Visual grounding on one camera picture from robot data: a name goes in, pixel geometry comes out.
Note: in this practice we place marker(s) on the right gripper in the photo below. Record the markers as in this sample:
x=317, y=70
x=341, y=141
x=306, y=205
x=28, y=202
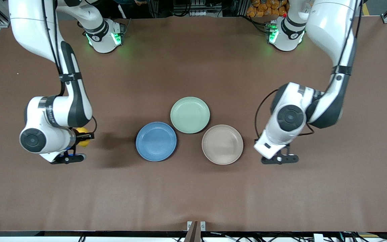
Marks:
x=80, y=136

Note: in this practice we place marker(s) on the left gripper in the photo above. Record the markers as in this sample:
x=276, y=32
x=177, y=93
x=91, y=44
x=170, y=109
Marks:
x=255, y=140

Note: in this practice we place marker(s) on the yellow lemon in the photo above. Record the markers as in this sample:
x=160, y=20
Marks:
x=85, y=144

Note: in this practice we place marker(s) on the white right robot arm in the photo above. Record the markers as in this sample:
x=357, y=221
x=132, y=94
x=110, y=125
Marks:
x=35, y=33

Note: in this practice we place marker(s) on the beige plate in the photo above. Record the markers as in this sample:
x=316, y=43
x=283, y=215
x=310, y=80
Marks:
x=222, y=144

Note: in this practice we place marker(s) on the brown table cover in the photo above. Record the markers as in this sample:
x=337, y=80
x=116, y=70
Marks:
x=79, y=188

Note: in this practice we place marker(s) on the blue plate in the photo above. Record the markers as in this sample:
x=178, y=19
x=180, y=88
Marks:
x=156, y=141

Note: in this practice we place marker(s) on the green plate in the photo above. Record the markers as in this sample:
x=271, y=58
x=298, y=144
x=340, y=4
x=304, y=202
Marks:
x=190, y=115

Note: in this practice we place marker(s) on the small white box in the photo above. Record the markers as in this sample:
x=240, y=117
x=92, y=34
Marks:
x=318, y=238

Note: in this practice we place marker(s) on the bag of oranges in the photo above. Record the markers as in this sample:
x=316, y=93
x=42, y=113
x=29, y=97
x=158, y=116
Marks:
x=267, y=8

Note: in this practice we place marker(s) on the white equipment box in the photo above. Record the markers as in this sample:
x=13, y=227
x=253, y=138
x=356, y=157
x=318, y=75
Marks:
x=197, y=8

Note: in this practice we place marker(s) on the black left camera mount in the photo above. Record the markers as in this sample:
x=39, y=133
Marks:
x=281, y=158

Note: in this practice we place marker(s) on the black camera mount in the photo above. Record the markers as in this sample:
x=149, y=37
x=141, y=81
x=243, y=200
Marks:
x=64, y=159
x=281, y=158

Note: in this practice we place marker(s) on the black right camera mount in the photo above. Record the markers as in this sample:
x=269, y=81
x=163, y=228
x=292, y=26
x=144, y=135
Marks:
x=64, y=159

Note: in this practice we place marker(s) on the small metal edge bracket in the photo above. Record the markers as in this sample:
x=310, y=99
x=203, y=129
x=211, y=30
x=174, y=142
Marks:
x=203, y=226

